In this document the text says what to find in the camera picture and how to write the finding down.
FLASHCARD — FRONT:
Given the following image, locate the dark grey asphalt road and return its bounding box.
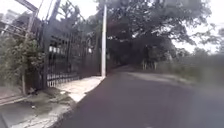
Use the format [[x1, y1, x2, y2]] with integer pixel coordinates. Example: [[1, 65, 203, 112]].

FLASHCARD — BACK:
[[54, 65, 224, 128]]

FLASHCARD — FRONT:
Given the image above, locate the building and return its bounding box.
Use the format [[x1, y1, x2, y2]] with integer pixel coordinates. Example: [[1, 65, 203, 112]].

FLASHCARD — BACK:
[[0, 9, 22, 34]]

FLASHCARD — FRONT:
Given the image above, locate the thin rusty pole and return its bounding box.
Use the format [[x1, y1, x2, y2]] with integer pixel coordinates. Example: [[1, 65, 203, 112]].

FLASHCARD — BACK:
[[20, 9, 38, 96]]

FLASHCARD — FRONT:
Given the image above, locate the pale concrete pole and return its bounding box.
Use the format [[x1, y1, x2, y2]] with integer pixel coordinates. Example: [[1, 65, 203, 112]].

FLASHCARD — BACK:
[[100, 3, 108, 78]]

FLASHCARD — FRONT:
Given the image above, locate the black metal fence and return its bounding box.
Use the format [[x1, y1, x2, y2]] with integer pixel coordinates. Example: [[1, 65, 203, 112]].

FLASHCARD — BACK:
[[39, 19, 102, 90]]

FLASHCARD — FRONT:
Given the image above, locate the row of trees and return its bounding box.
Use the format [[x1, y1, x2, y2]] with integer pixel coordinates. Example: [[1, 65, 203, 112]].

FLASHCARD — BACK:
[[59, 0, 224, 72]]

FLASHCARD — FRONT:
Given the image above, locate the green bush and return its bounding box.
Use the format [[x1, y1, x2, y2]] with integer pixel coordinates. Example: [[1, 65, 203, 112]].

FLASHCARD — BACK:
[[0, 33, 45, 88]]

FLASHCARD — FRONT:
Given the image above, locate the grassy verge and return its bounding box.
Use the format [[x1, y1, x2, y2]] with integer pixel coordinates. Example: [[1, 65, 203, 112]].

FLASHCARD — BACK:
[[141, 54, 224, 87]]

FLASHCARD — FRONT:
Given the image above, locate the pale concrete sidewalk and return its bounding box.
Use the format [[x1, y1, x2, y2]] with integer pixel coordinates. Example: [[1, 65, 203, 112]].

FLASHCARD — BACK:
[[0, 75, 106, 128]]

